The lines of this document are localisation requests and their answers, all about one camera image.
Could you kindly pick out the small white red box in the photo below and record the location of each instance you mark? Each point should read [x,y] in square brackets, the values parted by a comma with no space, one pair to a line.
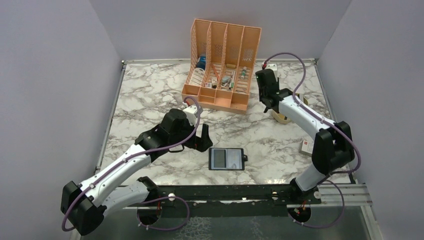
[306,147]

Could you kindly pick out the black metal base rail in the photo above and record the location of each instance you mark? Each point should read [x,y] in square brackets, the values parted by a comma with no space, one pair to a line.
[215,201]

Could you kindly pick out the white label card pack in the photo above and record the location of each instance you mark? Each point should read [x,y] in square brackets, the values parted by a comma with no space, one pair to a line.
[197,76]

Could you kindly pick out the green white marker pen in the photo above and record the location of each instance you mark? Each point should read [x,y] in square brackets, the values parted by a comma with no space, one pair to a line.
[243,73]

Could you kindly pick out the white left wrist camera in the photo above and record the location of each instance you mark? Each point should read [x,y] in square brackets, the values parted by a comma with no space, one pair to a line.
[192,113]

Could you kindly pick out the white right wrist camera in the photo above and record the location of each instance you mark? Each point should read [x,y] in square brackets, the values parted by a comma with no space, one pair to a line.
[274,67]

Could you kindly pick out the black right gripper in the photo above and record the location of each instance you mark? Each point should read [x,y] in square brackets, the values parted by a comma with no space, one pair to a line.
[260,93]

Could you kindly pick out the black leather card holder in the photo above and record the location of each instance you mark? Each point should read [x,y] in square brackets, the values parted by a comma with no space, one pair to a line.
[245,159]

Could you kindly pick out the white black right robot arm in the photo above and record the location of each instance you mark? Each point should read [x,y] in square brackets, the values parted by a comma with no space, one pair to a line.
[332,141]

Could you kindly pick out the blue tape roll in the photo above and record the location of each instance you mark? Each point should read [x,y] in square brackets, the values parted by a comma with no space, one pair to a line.
[201,62]

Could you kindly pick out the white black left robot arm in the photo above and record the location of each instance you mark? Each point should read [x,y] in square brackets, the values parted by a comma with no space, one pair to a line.
[85,205]

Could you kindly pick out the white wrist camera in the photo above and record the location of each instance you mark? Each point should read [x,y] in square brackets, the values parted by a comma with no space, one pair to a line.
[274,67]
[192,113]

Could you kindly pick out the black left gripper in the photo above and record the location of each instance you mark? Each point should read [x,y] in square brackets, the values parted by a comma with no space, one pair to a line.
[201,144]

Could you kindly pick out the orange plastic desk organizer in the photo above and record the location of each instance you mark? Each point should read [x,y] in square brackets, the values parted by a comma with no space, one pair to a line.
[228,48]

